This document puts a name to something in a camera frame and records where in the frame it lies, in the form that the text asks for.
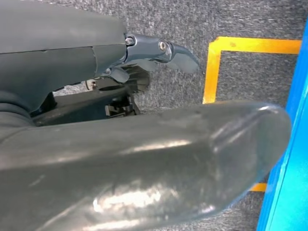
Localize blue metal shelf rack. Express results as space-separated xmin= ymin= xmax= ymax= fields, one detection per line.
xmin=256 ymin=19 xmax=308 ymax=231

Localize yellow floor tape marking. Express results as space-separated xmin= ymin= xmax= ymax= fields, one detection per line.
xmin=202 ymin=36 xmax=303 ymax=193

